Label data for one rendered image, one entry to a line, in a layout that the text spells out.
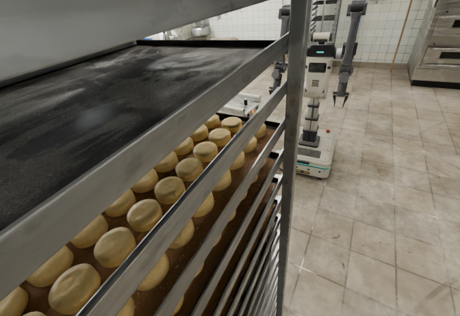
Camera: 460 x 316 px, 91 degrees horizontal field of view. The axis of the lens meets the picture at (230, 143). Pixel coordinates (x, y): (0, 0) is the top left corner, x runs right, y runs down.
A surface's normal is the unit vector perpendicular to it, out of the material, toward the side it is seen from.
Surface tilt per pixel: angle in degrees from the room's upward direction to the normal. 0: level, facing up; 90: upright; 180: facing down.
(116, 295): 90
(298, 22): 90
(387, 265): 0
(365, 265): 0
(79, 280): 0
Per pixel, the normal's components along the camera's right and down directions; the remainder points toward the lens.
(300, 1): -0.47, 0.54
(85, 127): -0.10, -0.81
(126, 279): 0.87, 0.20
